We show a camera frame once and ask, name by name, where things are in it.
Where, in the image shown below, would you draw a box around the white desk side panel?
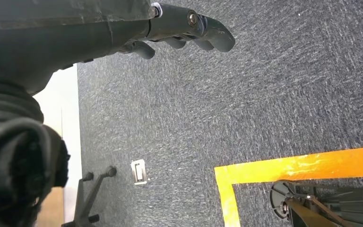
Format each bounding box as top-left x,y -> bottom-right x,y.
33,64 -> 84,227

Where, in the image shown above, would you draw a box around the silver floor socket plate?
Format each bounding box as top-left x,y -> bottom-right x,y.
130,159 -> 148,186

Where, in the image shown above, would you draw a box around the black chair wheel base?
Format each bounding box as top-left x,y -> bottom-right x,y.
60,166 -> 118,227

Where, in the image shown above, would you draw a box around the orange yellow floor tape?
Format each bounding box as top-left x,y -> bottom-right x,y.
214,145 -> 363,227

